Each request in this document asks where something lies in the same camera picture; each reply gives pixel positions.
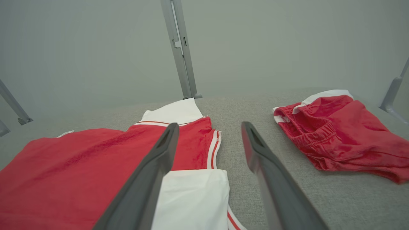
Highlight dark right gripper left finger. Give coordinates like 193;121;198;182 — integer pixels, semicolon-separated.
93;123;180;230

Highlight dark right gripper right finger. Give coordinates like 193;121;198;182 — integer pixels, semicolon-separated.
241;121;329;230

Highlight red jersey with white sleeves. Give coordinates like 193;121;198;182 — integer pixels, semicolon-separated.
0;97;248;230

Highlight grey metal upright post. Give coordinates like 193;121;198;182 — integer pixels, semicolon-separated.
160;0;203;99

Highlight red shorts with white stripe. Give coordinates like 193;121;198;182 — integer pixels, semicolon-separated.
273;89;409;184

